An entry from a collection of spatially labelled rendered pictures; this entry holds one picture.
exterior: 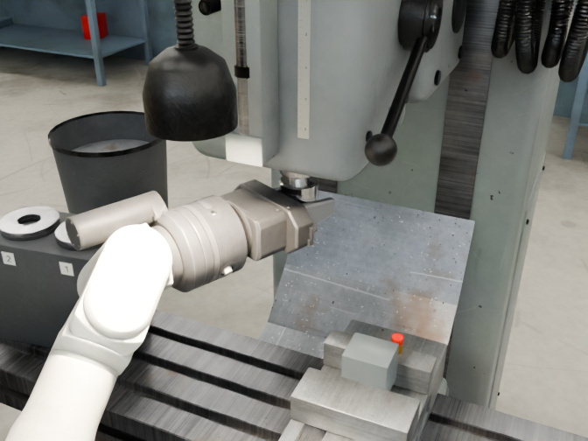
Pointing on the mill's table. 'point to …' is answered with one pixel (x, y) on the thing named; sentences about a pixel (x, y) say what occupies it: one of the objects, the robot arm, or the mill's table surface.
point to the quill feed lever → (419, 15)
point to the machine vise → (419, 356)
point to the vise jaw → (353, 408)
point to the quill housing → (325, 81)
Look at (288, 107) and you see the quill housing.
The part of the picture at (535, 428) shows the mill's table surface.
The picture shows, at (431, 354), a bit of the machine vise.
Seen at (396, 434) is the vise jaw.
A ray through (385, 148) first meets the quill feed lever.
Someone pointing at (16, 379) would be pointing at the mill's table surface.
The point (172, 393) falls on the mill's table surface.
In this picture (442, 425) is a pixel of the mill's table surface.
